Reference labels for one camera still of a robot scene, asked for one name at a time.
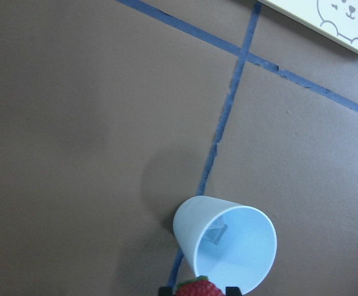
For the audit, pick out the red strawberry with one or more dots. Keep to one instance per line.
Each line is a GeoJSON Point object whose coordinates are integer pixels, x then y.
{"type": "Point", "coordinates": [201, 286]}

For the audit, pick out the light blue plastic cup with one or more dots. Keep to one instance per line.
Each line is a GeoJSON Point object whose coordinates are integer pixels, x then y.
{"type": "Point", "coordinates": [245, 254]}

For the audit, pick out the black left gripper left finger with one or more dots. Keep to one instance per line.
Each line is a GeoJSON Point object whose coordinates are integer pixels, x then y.
{"type": "Point", "coordinates": [165, 291]}

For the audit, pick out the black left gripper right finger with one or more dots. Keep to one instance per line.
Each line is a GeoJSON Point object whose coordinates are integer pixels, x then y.
{"type": "Point", "coordinates": [232, 291]}

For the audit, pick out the cream bear serving tray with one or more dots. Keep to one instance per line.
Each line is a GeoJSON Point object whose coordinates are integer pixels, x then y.
{"type": "Point", "coordinates": [335, 19]}

